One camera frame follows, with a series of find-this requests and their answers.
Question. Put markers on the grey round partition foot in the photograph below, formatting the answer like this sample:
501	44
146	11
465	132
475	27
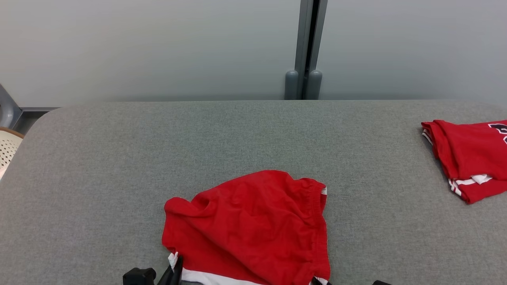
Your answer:
314	87
291	87

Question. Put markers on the red jersey with number print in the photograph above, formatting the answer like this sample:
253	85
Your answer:
467	150

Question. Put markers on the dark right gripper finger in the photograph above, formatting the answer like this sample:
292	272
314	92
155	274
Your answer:
316	282

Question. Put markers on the grey double partition post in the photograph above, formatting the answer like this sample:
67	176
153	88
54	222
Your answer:
311	35

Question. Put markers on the grey wall base rail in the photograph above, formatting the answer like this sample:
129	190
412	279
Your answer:
39	109

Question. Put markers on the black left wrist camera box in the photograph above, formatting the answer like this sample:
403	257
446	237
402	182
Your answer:
138	277

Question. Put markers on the cream perforated laundry basket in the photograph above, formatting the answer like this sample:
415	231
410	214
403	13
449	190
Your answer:
8	150

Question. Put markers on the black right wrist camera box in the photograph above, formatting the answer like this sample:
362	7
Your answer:
382	283

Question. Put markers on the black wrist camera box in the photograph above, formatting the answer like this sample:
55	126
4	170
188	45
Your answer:
138	277
382	283

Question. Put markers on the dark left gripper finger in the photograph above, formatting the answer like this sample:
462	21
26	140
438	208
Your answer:
178	273
165	279

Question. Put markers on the red shorts with white stripe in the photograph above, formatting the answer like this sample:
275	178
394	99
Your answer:
253	221

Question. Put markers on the grey single partition post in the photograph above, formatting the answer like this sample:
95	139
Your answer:
8	107

